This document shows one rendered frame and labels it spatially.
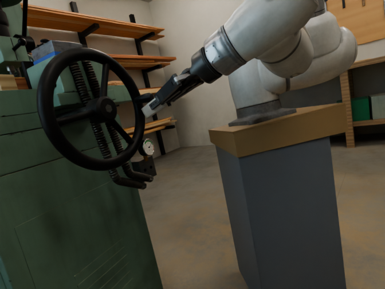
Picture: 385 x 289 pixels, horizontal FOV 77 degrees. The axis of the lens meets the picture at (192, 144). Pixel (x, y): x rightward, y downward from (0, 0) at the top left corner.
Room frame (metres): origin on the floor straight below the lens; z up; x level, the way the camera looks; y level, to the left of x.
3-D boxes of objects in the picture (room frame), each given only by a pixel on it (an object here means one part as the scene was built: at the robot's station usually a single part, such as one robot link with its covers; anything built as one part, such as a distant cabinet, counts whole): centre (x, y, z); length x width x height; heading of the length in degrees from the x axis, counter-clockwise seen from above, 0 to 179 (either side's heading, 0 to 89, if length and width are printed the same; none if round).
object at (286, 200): (0.86, -0.26, 0.30); 0.30 x 0.30 x 0.60; 6
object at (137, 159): (0.92, 0.23, 0.58); 0.12 x 0.08 x 0.08; 59
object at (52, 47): (0.71, 0.29, 0.99); 0.13 x 0.11 x 0.06; 149
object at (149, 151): (0.88, 0.17, 0.65); 0.06 x 0.04 x 0.08; 149
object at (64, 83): (0.70, 0.30, 0.91); 0.15 x 0.14 x 0.09; 149
